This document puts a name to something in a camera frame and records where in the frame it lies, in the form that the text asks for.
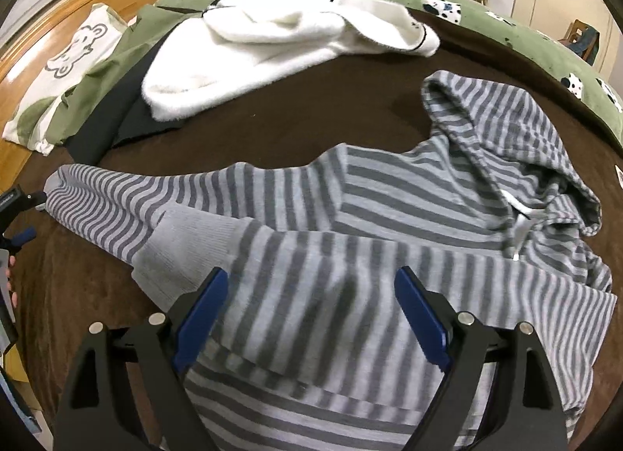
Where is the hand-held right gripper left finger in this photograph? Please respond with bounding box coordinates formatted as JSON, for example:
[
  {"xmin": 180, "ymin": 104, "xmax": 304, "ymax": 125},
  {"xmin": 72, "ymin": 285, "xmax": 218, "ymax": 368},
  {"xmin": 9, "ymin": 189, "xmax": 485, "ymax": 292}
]
[{"xmin": 53, "ymin": 267, "xmax": 229, "ymax": 451}]

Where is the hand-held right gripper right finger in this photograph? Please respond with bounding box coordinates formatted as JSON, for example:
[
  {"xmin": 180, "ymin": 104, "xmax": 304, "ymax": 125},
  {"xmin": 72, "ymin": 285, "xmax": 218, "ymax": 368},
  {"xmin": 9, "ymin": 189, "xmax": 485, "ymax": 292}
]
[{"xmin": 394, "ymin": 266, "xmax": 570, "ymax": 451}]

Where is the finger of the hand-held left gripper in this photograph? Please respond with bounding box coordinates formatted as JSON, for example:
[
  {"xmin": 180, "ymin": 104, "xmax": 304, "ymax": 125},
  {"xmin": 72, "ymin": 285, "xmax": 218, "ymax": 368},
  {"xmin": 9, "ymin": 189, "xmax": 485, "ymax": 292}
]
[
  {"xmin": 0, "ymin": 191, "xmax": 47, "ymax": 214},
  {"xmin": 1, "ymin": 230, "xmax": 38, "ymax": 255}
]

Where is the grey striped hoodie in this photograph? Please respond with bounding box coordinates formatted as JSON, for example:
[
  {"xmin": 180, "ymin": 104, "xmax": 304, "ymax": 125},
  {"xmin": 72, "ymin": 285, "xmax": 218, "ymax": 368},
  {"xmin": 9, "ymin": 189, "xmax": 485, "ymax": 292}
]
[{"xmin": 43, "ymin": 70, "xmax": 616, "ymax": 451}]

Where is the person's left hand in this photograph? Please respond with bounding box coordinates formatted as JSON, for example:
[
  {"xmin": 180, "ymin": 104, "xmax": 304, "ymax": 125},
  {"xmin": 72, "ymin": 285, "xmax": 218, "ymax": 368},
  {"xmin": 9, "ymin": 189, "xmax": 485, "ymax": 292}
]
[{"xmin": 6, "ymin": 256, "xmax": 20, "ymax": 309}]

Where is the black garment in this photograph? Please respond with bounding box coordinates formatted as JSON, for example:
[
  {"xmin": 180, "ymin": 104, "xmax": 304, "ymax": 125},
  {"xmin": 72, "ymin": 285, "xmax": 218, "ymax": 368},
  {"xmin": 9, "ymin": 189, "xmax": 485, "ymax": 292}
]
[{"xmin": 65, "ymin": 0, "xmax": 319, "ymax": 162}]

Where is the bear print pillow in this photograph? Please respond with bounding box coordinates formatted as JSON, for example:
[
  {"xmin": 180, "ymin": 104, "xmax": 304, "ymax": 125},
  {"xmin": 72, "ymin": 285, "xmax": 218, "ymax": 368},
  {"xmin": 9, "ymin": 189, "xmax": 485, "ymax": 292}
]
[{"xmin": 2, "ymin": 2, "xmax": 128, "ymax": 156}]

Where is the brown blanket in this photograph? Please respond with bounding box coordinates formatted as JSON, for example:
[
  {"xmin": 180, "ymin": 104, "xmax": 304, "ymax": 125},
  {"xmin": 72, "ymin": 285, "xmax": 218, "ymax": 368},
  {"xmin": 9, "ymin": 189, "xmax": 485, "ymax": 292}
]
[{"xmin": 10, "ymin": 11, "xmax": 623, "ymax": 432}]

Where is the white fleece garment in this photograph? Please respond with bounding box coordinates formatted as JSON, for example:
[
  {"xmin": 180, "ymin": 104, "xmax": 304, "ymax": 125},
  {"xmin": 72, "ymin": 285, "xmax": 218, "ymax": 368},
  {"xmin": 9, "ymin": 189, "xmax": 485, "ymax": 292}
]
[{"xmin": 141, "ymin": 0, "xmax": 441, "ymax": 122}]

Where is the green cow print blanket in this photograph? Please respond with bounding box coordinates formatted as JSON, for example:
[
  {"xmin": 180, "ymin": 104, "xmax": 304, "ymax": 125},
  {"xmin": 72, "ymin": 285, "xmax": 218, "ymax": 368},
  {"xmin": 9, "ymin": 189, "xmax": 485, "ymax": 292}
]
[{"xmin": 51, "ymin": 0, "xmax": 623, "ymax": 150}]

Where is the wooden chair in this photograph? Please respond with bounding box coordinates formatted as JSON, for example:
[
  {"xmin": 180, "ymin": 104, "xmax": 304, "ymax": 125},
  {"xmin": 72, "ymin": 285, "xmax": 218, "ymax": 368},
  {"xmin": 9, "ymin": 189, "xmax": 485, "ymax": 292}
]
[{"xmin": 560, "ymin": 19, "xmax": 604, "ymax": 67}]

